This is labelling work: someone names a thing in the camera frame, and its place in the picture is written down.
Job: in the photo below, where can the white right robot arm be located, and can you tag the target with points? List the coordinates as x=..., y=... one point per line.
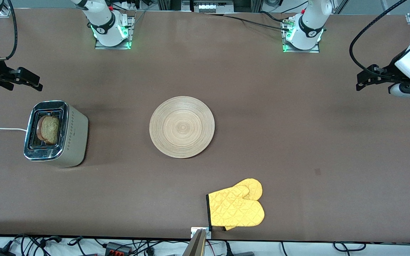
x=101, y=21

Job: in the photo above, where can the yellow quilted oven mitt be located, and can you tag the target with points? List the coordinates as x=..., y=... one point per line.
x=235, y=209

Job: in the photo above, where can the tan camera mount post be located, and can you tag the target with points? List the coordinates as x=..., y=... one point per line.
x=196, y=247

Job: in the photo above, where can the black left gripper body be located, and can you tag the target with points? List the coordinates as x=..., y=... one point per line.
x=391, y=70

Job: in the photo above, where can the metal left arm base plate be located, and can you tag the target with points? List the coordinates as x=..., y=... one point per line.
x=315, y=50

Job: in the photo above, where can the silver two-slot toaster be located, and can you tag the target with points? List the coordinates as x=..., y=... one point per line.
x=77, y=142

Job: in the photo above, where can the white terminal block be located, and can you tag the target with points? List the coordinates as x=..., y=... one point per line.
x=208, y=8

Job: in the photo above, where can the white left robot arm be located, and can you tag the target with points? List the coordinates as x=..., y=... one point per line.
x=310, y=25

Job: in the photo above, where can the brown bread slice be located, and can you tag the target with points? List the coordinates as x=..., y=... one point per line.
x=50, y=129

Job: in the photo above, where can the round wooden plate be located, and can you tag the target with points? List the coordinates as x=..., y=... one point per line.
x=182, y=127

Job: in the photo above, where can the flat black adapter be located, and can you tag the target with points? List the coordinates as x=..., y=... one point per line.
x=242, y=254

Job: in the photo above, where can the black connector with orange levers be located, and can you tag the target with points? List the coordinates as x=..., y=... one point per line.
x=117, y=248

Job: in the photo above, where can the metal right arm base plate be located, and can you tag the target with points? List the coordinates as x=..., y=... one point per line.
x=100, y=46

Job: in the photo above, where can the black power adapter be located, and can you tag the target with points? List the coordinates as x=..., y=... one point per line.
x=0, y=253

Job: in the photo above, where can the small metal clamp bracket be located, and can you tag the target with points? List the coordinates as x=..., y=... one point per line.
x=194, y=232

